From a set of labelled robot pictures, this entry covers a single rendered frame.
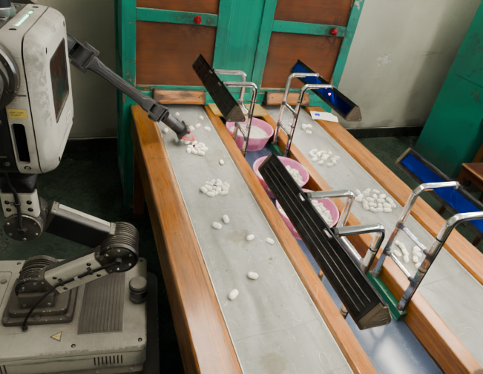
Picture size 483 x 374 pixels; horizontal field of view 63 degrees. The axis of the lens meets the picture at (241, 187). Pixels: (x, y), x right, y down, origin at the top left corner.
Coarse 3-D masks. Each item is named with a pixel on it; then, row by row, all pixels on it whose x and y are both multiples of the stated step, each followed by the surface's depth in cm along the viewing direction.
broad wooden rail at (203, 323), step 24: (144, 120) 207; (144, 144) 187; (144, 168) 179; (168, 168) 173; (144, 192) 185; (168, 192) 159; (168, 216) 147; (168, 240) 136; (192, 240) 138; (168, 264) 131; (192, 264) 129; (168, 288) 135; (192, 288) 121; (192, 312) 114; (216, 312) 115; (192, 336) 107; (216, 336) 108; (192, 360) 105; (216, 360) 103
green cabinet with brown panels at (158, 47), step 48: (144, 0) 194; (192, 0) 201; (240, 0) 208; (288, 0) 216; (336, 0) 225; (144, 48) 207; (192, 48) 215; (240, 48) 223; (288, 48) 233; (336, 48) 243
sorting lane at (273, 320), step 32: (160, 128) 207; (192, 160) 186; (224, 160) 191; (192, 192) 166; (192, 224) 149; (224, 224) 152; (256, 224) 155; (224, 256) 138; (256, 256) 140; (224, 288) 126; (256, 288) 128; (288, 288) 130; (224, 320) 116; (256, 320) 118; (288, 320) 120; (320, 320) 122; (256, 352) 109; (288, 352) 111; (320, 352) 112
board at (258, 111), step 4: (208, 104) 234; (212, 104) 235; (244, 104) 242; (248, 104) 243; (256, 104) 245; (212, 108) 229; (216, 108) 230; (248, 108) 237; (256, 108) 239; (260, 108) 240; (212, 112) 227; (216, 112) 226; (220, 112) 227; (256, 112) 235; (260, 112) 236; (264, 112) 236; (216, 116) 224; (220, 116) 225; (256, 116) 233; (260, 116) 234; (264, 116) 235
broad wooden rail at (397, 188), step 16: (336, 128) 236; (352, 144) 222; (368, 160) 209; (384, 176) 197; (400, 192) 187; (416, 208) 178; (432, 224) 169; (448, 240) 161; (464, 240) 163; (464, 256) 155; (480, 256) 156; (480, 272) 148
